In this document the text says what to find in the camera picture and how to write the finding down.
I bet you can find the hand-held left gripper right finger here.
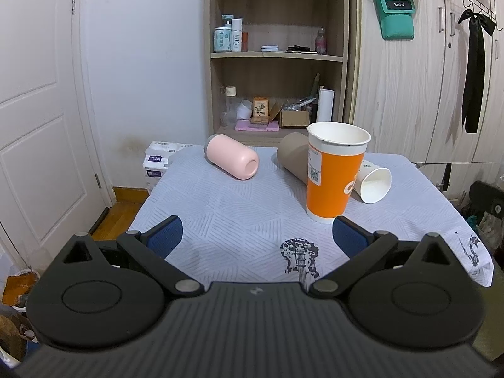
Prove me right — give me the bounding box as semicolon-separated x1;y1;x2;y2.
309;216;454;298

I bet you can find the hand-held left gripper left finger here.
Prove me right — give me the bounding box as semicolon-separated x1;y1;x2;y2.
53;216;205;297

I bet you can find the orange paper cup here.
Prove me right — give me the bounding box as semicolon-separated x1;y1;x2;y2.
306;121;372;224

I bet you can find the white paper cup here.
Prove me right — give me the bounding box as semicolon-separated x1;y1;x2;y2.
353;159;392;204

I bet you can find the taupe cup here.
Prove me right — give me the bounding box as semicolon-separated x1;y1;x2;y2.
276;132;310;186

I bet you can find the pink cup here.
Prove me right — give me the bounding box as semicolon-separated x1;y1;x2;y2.
204;134;261;181

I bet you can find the black door draft stopper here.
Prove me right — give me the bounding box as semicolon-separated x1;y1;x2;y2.
89;207;110;238

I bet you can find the white printed tablecloth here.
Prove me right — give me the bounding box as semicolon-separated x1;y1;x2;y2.
128;142;495;288

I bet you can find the pack of tissues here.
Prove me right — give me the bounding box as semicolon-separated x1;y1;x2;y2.
142;140;198;195

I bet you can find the open cardboard box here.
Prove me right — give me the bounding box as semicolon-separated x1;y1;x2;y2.
269;102;310;129

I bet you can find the white paper roll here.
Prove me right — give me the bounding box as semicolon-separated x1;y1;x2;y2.
317;89;335;123

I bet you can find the pink flat box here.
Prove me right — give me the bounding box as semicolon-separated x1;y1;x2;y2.
235;120;280;132

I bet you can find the dark chair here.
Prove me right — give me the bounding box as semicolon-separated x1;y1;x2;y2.
467;181;504;253

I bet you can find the clear bottle with beige cap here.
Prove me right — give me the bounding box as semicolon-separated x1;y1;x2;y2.
224;86;238;127

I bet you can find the orange plastic bag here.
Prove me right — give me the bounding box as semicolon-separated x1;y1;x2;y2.
2;272;40;308

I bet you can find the light wooden wardrobe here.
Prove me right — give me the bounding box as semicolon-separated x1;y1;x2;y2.
350;0;504;166

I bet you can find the white door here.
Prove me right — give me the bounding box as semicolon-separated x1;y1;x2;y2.
0;0;115;272

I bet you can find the wooden bookshelf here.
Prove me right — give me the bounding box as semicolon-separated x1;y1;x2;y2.
204;0;355;146

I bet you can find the teal and white bottle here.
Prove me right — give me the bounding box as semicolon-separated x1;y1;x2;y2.
214;15;233;53

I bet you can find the white tube bottle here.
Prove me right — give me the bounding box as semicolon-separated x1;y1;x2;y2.
232;18;243;53

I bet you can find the black ribbon bow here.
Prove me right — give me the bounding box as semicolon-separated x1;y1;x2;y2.
457;9;497;134

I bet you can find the teal pouch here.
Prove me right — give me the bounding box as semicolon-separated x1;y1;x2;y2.
374;0;417;41

